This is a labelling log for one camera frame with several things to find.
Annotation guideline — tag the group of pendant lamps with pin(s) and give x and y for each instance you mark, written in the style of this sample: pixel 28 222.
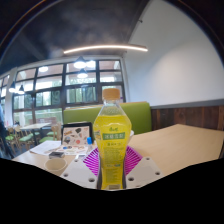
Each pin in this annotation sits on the group of pendant lamps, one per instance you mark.
pixel 80 62

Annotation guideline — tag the small dark box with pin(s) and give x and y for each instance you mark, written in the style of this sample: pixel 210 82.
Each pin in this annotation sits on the small dark box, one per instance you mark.
pixel 56 154

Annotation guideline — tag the yellow drink bottle orange cap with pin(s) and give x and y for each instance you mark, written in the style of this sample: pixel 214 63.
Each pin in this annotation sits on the yellow drink bottle orange cap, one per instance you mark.
pixel 112 133

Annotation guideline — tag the green upholstered bench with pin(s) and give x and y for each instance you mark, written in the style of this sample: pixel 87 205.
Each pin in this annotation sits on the green upholstered bench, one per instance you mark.
pixel 141 115

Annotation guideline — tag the wooden dining table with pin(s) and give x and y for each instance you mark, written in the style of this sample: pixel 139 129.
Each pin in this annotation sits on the wooden dining table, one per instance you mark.
pixel 35 126

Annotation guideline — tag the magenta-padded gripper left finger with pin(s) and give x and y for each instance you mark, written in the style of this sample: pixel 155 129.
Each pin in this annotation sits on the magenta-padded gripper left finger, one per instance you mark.
pixel 77 173

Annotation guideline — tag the person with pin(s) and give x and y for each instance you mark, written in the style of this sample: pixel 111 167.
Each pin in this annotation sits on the person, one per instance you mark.
pixel 3 133

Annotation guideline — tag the group of wooden green-seat chairs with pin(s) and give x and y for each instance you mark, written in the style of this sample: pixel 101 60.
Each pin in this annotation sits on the group of wooden green-seat chairs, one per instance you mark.
pixel 25 137

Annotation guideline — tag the curved linear ceiling light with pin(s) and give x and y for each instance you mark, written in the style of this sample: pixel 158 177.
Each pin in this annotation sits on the curved linear ceiling light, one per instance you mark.
pixel 106 47

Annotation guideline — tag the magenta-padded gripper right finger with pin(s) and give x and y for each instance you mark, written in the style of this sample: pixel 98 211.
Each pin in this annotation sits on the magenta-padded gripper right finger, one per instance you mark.
pixel 144 171

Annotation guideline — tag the white paper sheets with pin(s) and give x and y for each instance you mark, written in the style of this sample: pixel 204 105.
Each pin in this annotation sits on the white paper sheets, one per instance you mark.
pixel 45 147

